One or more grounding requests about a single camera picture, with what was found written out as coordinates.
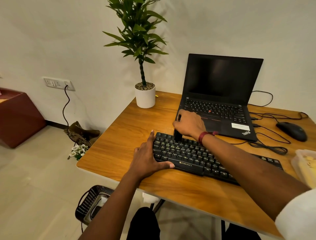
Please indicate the red wrist band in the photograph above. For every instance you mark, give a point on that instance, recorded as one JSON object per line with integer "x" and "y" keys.
{"x": 202, "y": 137}

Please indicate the black power adapter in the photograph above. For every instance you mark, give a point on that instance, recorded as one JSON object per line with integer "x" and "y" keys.
{"x": 95, "y": 212}

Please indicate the clear plastic container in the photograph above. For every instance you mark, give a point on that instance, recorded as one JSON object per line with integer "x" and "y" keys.
{"x": 296, "y": 163}

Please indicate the person's white shirt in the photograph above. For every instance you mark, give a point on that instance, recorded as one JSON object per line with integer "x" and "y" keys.
{"x": 298, "y": 217}

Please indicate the dark brown cabinet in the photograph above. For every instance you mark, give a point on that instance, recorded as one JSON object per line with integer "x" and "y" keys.
{"x": 22, "y": 118}

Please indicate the black woven basket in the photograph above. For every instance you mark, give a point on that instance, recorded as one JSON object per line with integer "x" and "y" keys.
{"x": 85, "y": 200}

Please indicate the person's left forearm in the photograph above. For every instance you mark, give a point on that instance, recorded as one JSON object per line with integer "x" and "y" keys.
{"x": 111, "y": 212}

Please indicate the white wall socket panel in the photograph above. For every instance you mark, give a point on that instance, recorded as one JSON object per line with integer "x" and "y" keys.
{"x": 56, "y": 83}

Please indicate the brown patterned bag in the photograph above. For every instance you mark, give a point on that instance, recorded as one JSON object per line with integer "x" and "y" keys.
{"x": 81, "y": 134}

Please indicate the white flower bunch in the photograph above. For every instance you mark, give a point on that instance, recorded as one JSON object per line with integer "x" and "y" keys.
{"x": 79, "y": 150}

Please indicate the black table leg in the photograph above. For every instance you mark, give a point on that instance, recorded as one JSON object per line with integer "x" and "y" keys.
{"x": 223, "y": 230}
{"x": 157, "y": 205}

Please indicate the person's right forearm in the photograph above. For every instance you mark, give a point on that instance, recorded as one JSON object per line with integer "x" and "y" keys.
{"x": 247, "y": 168}

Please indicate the person's left hand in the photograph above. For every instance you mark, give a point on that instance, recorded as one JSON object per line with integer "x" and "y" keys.
{"x": 145, "y": 160}

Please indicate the black cleaning brush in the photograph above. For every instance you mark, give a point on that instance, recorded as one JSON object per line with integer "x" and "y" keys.
{"x": 177, "y": 136}

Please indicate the black laptop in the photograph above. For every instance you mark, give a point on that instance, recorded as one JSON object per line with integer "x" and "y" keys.
{"x": 222, "y": 76}

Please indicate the white plant pot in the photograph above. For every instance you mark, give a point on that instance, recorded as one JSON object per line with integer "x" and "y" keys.
{"x": 145, "y": 99}

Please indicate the yellow cloth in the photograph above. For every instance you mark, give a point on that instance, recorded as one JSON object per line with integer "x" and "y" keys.
{"x": 309, "y": 163}

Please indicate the person's black trousers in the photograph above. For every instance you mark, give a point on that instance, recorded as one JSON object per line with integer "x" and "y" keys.
{"x": 143, "y": 225}

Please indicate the green leafy plant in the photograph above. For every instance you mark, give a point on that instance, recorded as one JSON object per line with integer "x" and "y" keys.
{"x": 138, "y": 32}

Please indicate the person's right hand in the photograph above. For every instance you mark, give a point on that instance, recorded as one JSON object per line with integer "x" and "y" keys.
{"x": 190, "y": 123}

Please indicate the black computer mouse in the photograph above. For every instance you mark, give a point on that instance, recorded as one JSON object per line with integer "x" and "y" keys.
{"x": 291, "y": 131}

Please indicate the black keyboard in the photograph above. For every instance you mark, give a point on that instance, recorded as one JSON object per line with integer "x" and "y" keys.
{"x": 182, "y": 153}

